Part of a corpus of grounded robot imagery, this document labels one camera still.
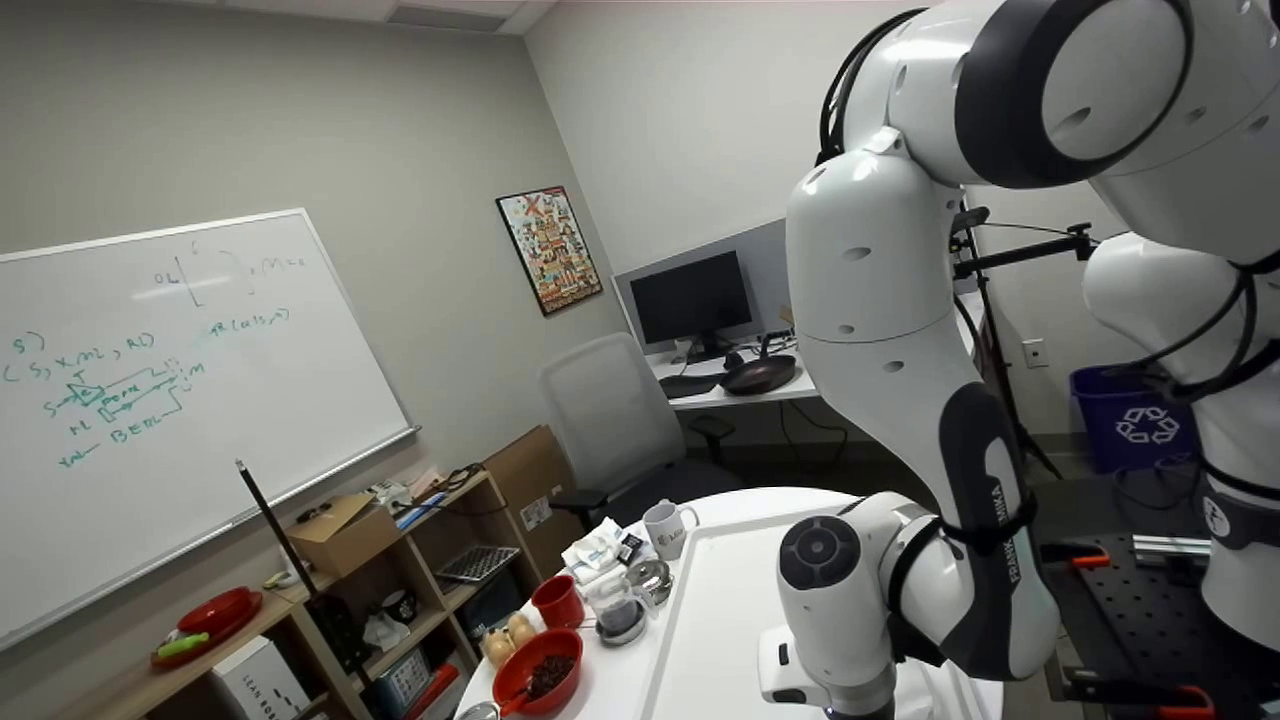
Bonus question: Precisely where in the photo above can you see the whiteboard with green writing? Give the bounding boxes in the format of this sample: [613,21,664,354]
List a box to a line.
[0,204,419,655]

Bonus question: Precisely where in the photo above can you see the green red toy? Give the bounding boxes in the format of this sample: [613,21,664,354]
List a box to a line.
[147,630,217,677]

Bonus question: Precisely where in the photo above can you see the black workbench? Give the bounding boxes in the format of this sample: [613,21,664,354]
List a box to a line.
[1048,529,1280,720]

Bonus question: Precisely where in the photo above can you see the orange black clamp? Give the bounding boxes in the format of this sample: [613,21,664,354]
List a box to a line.
[1035,537,1121,578]
[1060,669,1224,720]

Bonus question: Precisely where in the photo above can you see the open brown cardboard box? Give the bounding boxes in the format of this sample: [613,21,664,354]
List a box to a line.
[285,489,404,579]

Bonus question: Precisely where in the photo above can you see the dark round tin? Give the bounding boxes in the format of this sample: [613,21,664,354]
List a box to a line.
[593,598,654,654]

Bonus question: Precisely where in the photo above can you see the red bowl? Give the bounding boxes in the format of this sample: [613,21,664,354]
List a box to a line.
[487,630,589,720]

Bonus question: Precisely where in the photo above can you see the clear plastic food container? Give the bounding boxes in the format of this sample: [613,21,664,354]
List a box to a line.
[477,608,546,674]

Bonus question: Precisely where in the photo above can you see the white rectangular tray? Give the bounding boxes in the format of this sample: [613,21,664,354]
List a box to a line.
[635,494,1006,720]

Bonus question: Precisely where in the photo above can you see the blue recycling bin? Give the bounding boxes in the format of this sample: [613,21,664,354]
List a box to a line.
[1070,358,1199,481]

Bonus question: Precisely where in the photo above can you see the black camera stand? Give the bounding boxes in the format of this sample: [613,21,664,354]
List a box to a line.
[948,197,1139,443]

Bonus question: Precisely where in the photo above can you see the black headphones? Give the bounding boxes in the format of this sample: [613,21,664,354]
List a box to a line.
[717,349,803,401]

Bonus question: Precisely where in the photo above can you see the white paper packets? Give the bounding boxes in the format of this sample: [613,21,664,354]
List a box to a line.
[556,517,661,584]

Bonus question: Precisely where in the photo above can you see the red plate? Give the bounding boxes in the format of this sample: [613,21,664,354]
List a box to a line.
[173,584,269,645]

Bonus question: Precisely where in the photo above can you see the white ceramic mug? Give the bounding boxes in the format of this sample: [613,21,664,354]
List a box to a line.
[642,496,703,564]

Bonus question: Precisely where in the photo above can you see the framed colourful poster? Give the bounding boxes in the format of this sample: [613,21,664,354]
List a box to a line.
[492,180,607,321]

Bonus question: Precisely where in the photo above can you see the wooden shelf unit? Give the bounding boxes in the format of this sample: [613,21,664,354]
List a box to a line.
[76,463,552,720]

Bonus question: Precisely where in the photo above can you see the black keyboard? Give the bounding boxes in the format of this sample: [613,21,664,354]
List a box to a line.
[654,372,726,406]

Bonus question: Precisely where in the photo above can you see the thin black pole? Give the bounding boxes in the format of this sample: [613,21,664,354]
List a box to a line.
[231,457,333,620]

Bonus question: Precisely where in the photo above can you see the white storage box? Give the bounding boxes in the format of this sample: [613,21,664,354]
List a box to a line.
[208,631,319,720]

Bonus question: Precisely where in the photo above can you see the silver metal cylinder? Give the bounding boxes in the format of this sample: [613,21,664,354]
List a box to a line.
[1130,529,1217,573]

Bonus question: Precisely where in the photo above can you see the small red cup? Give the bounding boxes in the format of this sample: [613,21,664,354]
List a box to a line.
[528,573,593,636]

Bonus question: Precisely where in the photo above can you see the grey office chair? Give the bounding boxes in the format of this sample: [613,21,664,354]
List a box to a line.
[536,329,742,537]

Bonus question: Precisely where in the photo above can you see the white desk with red legs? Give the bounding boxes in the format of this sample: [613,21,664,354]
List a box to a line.
[644,337,938,502]

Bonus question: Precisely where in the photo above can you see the black computer monitor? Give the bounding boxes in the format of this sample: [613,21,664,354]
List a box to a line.
[621,245,762,362]

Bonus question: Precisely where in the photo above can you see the silver metal tin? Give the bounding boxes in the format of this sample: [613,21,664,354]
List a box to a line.
[624,555,676,608]

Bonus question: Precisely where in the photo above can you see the round white table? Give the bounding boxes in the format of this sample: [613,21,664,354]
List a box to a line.
[453,481,1007,720]

